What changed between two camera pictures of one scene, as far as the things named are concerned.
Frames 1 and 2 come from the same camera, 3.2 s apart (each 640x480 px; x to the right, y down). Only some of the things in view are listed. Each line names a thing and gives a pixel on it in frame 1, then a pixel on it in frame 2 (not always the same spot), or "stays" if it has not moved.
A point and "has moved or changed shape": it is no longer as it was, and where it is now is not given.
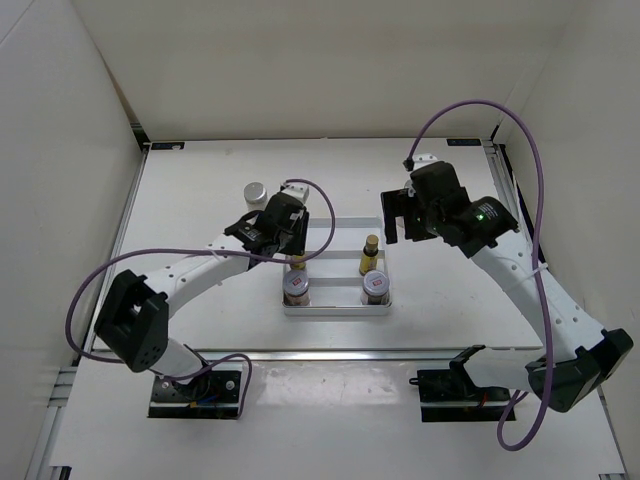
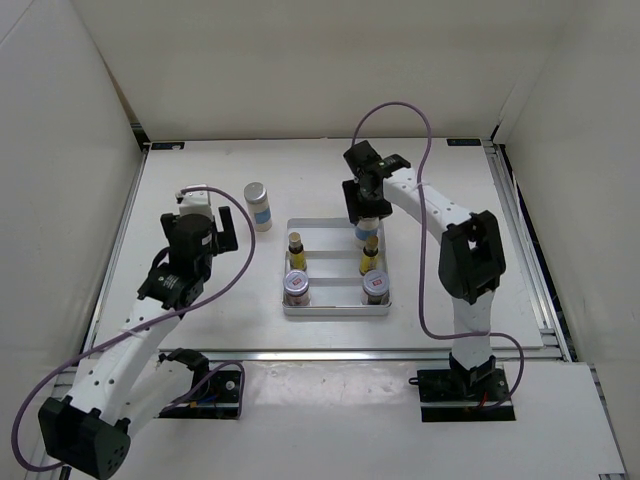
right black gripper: [398, 204] to [355, 209]
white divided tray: [335, 276] stays
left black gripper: [298, 244] to [224, 240]
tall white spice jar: [411, 189] has moved or changed shape
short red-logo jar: [376, 285] stays
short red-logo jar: [295, 285] stays
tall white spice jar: [255, 195] stays
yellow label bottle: [298, 265] stays
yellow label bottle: [368, 259] stays
